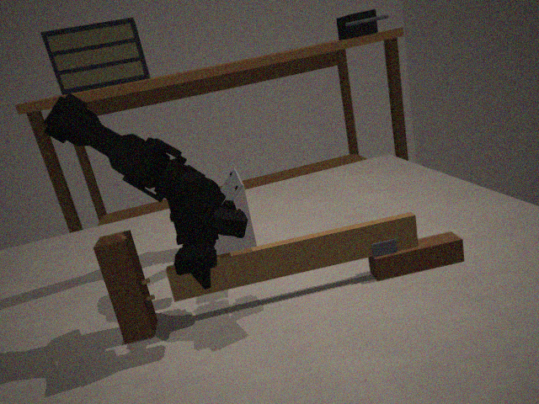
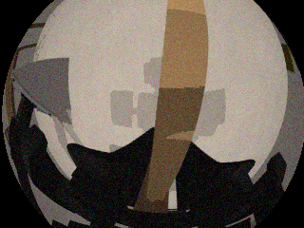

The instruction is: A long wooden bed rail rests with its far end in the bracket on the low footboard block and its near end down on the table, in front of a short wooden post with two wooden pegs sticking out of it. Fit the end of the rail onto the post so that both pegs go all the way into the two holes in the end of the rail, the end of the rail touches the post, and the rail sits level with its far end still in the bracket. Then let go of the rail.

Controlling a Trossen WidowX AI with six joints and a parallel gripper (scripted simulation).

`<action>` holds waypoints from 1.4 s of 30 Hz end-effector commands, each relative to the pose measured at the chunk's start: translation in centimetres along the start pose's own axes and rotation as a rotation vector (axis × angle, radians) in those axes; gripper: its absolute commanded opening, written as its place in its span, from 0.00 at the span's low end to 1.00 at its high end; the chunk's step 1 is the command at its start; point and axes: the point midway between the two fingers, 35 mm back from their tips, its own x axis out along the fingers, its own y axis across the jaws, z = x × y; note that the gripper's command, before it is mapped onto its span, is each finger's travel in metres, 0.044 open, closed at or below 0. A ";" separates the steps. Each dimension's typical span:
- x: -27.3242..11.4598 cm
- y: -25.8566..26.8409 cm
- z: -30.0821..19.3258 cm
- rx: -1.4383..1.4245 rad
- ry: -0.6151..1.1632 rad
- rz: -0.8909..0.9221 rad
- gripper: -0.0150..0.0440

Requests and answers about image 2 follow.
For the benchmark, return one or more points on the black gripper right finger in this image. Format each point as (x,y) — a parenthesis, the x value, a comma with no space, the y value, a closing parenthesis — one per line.
(199,173)

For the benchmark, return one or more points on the long brown wooden rail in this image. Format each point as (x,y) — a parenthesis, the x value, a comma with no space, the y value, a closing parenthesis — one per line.
(182,85)

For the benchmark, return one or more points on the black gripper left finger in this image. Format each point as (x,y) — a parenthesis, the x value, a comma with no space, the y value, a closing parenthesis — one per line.
(127,166)

